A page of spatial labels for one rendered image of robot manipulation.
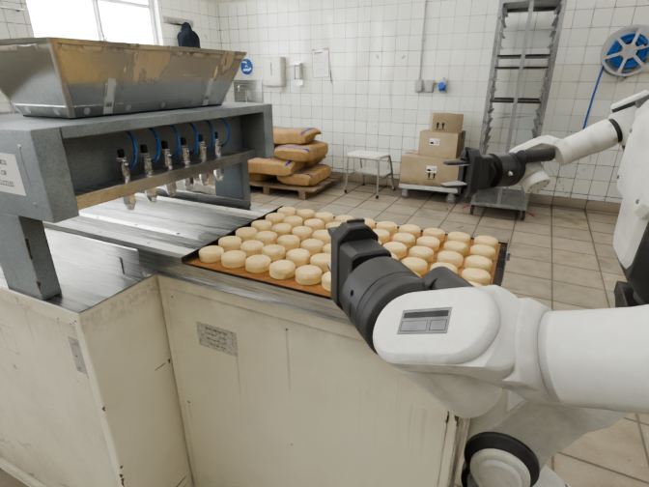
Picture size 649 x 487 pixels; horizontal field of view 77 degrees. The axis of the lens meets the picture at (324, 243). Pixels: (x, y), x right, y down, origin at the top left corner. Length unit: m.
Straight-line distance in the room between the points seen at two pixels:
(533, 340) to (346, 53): 4.99
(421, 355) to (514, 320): 0.07
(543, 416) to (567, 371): 0.63
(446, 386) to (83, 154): 0.82
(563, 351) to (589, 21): 4.53
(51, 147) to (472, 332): 0.72
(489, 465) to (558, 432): 0.15
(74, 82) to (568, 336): 0.87
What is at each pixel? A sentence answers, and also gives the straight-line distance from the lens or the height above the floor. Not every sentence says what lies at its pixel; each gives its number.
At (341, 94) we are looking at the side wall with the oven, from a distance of 5.24.
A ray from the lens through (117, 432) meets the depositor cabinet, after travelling 1.11.
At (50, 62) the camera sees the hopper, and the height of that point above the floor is 1.28.
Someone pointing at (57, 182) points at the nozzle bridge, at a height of 1.09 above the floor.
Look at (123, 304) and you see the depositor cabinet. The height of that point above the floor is 0.81.
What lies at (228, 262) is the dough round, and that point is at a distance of 0.84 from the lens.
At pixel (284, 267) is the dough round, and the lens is 0.78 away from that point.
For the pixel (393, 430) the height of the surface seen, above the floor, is 0.63.
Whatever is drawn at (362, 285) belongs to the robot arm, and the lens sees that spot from 0.43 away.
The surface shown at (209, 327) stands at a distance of 0.98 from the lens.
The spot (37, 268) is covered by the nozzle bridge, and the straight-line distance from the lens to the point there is 0.98.
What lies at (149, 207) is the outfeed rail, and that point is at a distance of 1.43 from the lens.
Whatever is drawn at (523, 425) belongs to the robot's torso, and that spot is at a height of 0.63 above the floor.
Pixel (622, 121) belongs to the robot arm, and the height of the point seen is 1.16.
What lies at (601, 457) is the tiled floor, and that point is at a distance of 1.92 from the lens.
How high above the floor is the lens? 1.26
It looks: 22 degrees down
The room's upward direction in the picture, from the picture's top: straight up
